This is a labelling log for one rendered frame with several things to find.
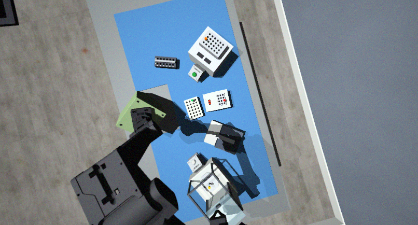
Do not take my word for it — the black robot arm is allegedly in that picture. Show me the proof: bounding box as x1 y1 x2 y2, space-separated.
71 107 185 225

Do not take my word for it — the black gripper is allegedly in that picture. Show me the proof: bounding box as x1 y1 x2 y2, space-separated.
210 210 227 225

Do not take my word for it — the blue bench mat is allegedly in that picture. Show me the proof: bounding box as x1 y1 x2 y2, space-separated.
114 0 278 223

